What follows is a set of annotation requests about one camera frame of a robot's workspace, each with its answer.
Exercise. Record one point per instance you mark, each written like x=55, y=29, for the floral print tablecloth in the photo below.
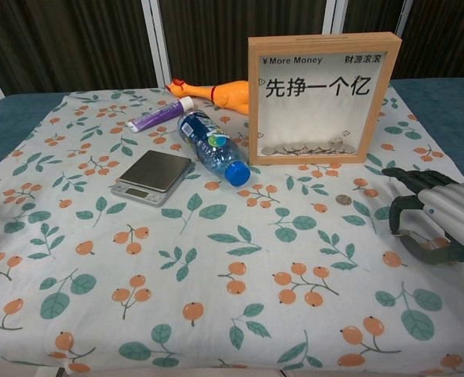
x=216, y=255

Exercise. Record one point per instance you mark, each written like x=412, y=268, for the purple toothpaste tube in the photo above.
x=157, y=118

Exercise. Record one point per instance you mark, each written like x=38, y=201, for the yellow rubber chicken toy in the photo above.
x=231, y=94

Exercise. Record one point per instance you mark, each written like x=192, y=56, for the black and silver right hand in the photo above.
x=451, y=212

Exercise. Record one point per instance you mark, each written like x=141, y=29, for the wooden frame money box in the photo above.
x=255, y=98

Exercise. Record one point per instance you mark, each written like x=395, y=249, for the pile of silver coins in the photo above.
x=294, y=149

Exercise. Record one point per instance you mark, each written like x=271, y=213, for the silver digital pocket scale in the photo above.
x=153, y=170

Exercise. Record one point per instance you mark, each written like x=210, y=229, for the blue capped water bottle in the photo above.
x=212, y=149

